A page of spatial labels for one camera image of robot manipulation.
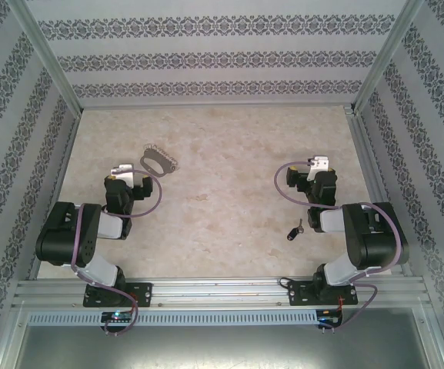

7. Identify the key with black head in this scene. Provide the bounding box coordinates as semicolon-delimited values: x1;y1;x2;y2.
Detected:
285;218;305;242

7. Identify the grey metal sheet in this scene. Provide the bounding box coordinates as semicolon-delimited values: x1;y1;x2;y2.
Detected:
9;307;438;369

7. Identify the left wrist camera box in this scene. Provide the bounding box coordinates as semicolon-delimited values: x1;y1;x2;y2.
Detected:
108;162;146;190

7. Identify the aluminium side rail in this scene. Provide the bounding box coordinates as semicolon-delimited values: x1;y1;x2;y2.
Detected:
346;107;426;285
13;109;84;304

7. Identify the aluminium wall base strip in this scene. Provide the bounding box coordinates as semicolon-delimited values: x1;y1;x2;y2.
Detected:
78;103;357;112

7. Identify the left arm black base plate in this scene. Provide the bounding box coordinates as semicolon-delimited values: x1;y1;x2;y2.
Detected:
82;282;154;308

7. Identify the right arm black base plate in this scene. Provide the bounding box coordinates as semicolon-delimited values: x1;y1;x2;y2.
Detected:
287;280;359;307

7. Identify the aluminium corner post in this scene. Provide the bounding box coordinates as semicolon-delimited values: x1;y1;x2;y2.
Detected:
5;0;84;116
352;0;426;115

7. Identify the aluminium mounting rail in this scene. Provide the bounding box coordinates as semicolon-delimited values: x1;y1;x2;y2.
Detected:
13;278;426;308

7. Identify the slotted grey cable duct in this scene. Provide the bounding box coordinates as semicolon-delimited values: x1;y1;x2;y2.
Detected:
27;309;319;326

